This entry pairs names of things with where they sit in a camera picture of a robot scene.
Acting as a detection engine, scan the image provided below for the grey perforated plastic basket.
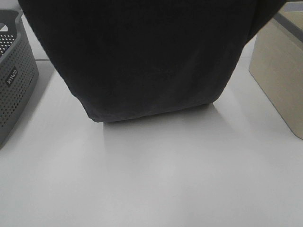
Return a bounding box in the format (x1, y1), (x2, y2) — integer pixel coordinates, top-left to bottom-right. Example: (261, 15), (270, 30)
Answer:
(0, 9), (39, 146)

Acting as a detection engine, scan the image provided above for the beige storage box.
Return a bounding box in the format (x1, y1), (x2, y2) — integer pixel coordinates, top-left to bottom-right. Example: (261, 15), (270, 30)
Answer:
(249, 0), (303, 139)

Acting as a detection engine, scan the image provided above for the dark navy towel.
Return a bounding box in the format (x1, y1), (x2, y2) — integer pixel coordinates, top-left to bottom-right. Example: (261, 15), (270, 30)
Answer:
(19, 0), (285, 122)

